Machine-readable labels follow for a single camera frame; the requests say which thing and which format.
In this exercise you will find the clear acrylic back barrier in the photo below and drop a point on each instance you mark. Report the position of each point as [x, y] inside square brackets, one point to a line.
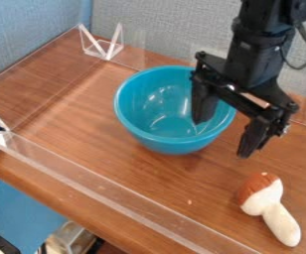
[147, 50]

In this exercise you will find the blue plastic bowl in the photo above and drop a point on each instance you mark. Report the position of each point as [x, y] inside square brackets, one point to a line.
[153, 108]

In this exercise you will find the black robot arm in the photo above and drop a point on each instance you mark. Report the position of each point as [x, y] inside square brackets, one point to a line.
[268, 18]

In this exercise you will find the plush brown white mushroom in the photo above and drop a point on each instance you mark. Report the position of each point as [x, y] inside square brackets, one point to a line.
[259, 199]

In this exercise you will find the clear acrylic barrier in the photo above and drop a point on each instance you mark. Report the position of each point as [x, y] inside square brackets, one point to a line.
[147, 50]
[131, 221]

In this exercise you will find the clear acrylic front barrier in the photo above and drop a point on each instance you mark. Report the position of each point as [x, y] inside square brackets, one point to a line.
[131, 221]

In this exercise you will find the clear acrylic corner bracket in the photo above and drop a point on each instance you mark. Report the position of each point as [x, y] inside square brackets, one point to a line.
[98, 47]

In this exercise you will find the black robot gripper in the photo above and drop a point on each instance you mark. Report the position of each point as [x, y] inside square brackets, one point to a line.
[245, 84]

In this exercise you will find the grey metal box below table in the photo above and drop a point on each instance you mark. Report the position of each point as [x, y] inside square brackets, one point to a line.
[71, 239]

